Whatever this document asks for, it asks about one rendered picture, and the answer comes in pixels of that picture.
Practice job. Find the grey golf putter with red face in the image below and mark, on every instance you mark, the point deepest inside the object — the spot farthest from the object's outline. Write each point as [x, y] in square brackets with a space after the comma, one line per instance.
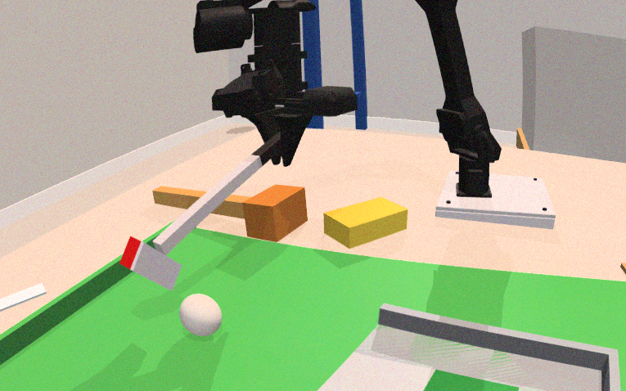
[152, 263]

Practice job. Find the white golf ball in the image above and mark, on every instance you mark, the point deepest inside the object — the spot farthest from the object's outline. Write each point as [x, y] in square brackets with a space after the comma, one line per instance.
[200, 315]

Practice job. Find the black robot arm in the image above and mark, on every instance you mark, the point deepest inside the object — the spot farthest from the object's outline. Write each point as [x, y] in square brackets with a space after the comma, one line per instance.
[225, 24]

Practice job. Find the green putting mat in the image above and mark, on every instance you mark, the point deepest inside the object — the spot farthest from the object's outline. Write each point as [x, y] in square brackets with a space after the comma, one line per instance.
[291, 315]

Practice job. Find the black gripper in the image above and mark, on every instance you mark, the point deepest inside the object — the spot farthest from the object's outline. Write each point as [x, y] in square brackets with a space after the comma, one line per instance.
[299, 107]

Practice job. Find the yellow block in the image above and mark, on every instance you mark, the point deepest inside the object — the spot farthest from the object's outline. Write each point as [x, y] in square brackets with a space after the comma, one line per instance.
[361, 223]

